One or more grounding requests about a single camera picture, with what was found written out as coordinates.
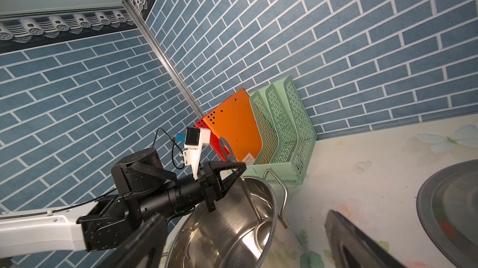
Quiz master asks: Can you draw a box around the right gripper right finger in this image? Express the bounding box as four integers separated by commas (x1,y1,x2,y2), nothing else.
325,210,404,268

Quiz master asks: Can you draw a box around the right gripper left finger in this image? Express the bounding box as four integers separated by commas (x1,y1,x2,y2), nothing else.
97,214,169,268

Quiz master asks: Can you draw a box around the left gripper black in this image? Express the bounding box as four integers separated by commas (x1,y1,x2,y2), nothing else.
197,161,246,212

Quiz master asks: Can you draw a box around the metal ladle spoon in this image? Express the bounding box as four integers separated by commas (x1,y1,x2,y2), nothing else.
219,137,263,223

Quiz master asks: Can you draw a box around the steel pot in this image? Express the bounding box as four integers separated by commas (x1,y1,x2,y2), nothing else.
163,169,300,268

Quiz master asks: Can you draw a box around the steel pot lid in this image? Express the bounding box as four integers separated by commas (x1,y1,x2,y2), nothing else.
417,160,478,268

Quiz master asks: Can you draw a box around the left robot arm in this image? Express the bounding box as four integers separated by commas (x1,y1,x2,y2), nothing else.
1,148,246,258

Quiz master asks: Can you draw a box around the red folder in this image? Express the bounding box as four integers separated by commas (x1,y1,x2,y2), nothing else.
193,116,225,161

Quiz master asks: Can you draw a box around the orange folder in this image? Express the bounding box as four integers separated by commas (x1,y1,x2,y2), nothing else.
202,88,262,165

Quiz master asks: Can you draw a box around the green file organizer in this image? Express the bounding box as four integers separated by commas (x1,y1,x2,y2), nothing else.
244,76,317,185

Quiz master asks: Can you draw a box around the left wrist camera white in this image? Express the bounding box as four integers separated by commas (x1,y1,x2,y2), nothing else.
176,127,211,180

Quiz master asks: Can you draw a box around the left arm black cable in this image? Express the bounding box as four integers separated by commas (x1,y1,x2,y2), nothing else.
152,127,187,170

